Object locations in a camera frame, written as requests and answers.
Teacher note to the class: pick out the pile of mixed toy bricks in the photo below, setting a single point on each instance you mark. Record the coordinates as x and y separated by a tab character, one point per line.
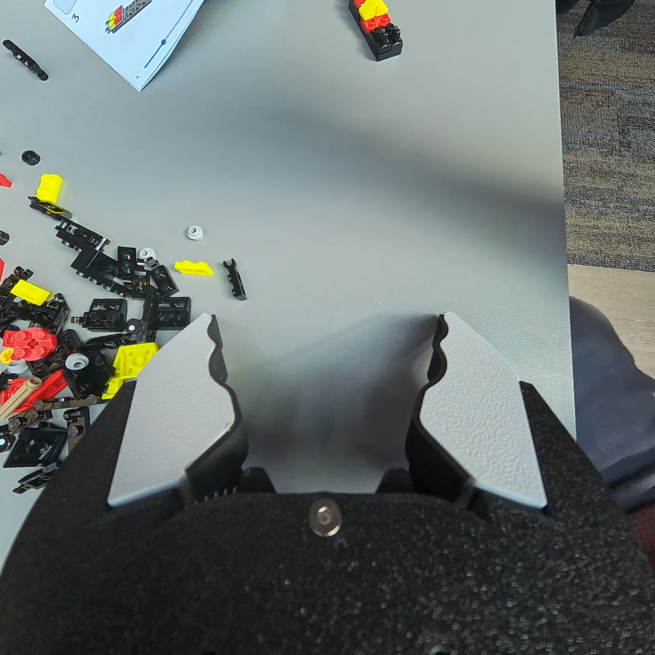
102	312

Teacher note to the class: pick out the yellow curved toy slope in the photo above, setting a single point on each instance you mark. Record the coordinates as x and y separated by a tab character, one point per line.
193	268

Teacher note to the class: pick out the yellow toy slope brick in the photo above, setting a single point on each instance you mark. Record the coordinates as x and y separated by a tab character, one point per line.
50	187

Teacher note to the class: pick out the black toy clip plate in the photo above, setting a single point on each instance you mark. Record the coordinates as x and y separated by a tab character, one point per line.
235	281

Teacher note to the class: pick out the person's leg in grey trousers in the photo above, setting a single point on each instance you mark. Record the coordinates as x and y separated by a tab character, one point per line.
598	389

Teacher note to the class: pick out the dark object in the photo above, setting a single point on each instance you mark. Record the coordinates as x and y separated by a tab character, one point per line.
601	15

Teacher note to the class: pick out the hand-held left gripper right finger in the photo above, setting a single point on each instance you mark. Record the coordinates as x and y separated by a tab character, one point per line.
476	409

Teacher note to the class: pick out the small black round toy piece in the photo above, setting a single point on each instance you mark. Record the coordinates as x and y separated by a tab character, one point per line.
30	157

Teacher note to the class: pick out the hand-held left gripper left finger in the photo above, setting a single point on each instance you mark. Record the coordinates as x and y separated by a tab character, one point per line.
174	409

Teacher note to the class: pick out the grey desk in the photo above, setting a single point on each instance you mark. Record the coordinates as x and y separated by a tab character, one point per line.
327	179

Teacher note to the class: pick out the black red yellow brick model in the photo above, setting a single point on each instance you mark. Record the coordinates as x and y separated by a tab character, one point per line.
381	36

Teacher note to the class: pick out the light blue instruction booklet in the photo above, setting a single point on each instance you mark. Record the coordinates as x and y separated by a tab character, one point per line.
138	36

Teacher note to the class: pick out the long black toy plate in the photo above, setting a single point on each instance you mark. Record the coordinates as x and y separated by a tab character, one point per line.
24	59

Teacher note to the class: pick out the black printed toy tile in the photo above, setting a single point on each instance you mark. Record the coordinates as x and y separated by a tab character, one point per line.
51	207

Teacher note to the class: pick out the grey round toy stud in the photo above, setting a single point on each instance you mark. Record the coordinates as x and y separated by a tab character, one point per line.
195	233

